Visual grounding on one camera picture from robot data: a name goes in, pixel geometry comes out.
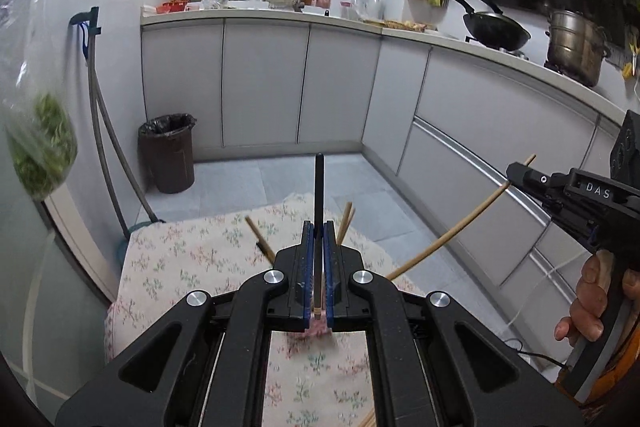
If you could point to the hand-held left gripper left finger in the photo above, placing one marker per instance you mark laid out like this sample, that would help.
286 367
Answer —
308 277

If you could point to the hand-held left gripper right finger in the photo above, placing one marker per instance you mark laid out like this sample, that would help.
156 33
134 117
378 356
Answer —
329 277

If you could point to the single bamboo chopstick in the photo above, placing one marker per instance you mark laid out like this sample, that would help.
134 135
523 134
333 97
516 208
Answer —
343 222
450 234
260 239
350 219

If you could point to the pink perforated utensil basket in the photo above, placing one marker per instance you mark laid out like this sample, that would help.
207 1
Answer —
320 324

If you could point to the person's right hand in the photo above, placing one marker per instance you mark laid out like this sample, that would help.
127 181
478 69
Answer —
587 312

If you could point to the white kitchen base cabinets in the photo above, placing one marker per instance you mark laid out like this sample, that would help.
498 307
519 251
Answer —
340 87

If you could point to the floral tablecloth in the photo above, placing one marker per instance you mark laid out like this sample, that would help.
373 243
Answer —
200 247

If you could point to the dark wall tool holder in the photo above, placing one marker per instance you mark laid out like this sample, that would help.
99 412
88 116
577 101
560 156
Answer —
86 19

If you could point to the glass sliding door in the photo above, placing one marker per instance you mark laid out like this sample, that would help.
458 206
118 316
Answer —
30 287

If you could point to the black wok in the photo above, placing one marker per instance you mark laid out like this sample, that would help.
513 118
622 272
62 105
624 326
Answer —
500 32

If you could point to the clear plastic container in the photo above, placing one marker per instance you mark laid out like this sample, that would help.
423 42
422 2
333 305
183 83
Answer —
354 11

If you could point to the black chopstick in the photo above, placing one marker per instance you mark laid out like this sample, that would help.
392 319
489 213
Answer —
319 187

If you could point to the red basin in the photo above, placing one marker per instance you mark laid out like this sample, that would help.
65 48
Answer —
171 7

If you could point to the plastic bag of greens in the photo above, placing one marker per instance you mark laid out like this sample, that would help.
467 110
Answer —
45 147

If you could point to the long cleaning tool pole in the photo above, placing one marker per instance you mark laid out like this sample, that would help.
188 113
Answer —
107 157
130 177

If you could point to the yellow hanging utensil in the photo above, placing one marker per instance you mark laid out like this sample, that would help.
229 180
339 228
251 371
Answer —
631 57

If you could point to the tray of fried food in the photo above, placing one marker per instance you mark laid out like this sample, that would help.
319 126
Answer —
400 25

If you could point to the steel stock pot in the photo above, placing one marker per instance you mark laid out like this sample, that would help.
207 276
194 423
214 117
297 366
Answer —
575 49

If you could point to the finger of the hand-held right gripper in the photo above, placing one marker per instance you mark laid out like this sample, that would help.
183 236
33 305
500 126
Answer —
530 177

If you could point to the brown trash bin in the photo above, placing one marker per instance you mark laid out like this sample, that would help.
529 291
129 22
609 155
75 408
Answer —
167 157

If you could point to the glass jar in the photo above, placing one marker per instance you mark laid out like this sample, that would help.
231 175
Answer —
375 7

